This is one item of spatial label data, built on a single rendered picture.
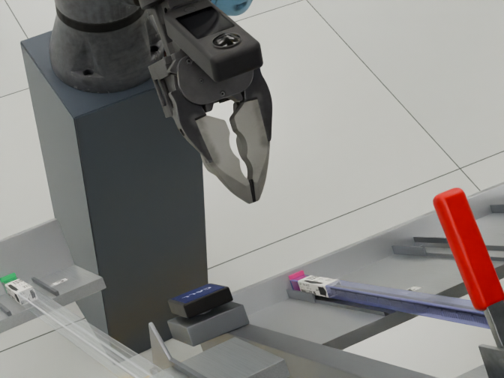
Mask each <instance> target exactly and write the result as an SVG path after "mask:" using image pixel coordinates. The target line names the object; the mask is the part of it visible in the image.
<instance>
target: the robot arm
mask: <svg viewBox="0 0 504 378"><path fill-rule="evenodd" d="M54 1H55V9H56V16H55V22H54V26H53V29H52V35H51V38H50V42H49V57H50V61H51V65H52V69H53V71H54V73H55V75H56V76H57V77H58V78H59V79H60V80H61V81H62V82H63V83H65V84H67V85H69V86H70V87H73V88H75V89H78V90H81V91H84V92H92V93H113V92H121V91H125V90H128V89H132V88H134V87H136V86H139V85H141V84H142V83H144V82H145V81H147V80H149V79H150V78H152V80H153V83H154V86H155V88H156V91H157V95H158V97H159V100H160V103H161V106H162V108H163V112H164V115H165V117H166V118H168V117H171V116H172V117H173V119H174V120H175V123H176V126H177V128H178V129H179V131H180V133H181V134H182V136H183V137H184V138H185V139H186V140H187V141H188V142H189V143H190V144H191V145H192V146H193V147H194V148H195V149H196V150H197V151H198V152H199V153H200V155H201V158H202V162H203V164H204V166H205V168H206V169H207V170H208V171H209V172H210V173H212V174H213V175H215V176H217V178H218V179H219V180H220V182H222V183H223V185H224V186H225V187H226V188H227V189H228V190H229V191H230V192H231V193H233V194H234V195H235V196H237V197H238V198H239V199H241V200H243V201H245V202H246V203H247V204H251V203H255V202H257V201H259V200H260V197H261V195H262V192H263V188H264V185H265V183H266V176H267V171H268V165H269V151H270V142H269V141H271V139H272V96H271V93H270V91H269V87H268V85H267V83H266V81H265V79H264V77H263V75H262V73H261V70H260V68H261V67H262V66H263V55H262V50H261V46H260V42H259V41H258V40H256V39H255V38H254V37H253V36H251V35H250V34H249V33H248V32H246V31H245V30H244V29H243V28H242V27H241V26H240V25H238V24H237V23H236V22H235V21H233V20H232V19H231V18H230V17H228V16H239V15H241V14H243V13H244V12H245V11H246V10H247V9H248V8H249V7H250V6H251V3H252V1H253V0H54ZM158 83H159V85H160V87H159V85H158ZM161 92H162V94H163V96H162V94H161ZM164 100H165V102H166V104H165V102H164ZM229 100H231V101H234V103H233V114H232V115H231V116H230V117H229V122H230V124H231V128H232V131H233V132H234V133H235V134H236V135H237V137H236V145H237V149H238V153H239V155H240V157H241V159H242V160H243V161H244V162H245V164H246V167H247V178H246V177H245V176H244V174H243V173H242V170H241V167H240V160H239V158H238V157H236V156H235V154H234V153H233V151H232V149H231V147H230V130H229V128H228V126H227V123H226V121H225V120H223V119H220V118H215V117H212V116H210V115H206V113H207V112H210V111H212V109H213V106H214V104H215V103H217V102H219V104H220V103H223V102H226V101H229Z"/></svg>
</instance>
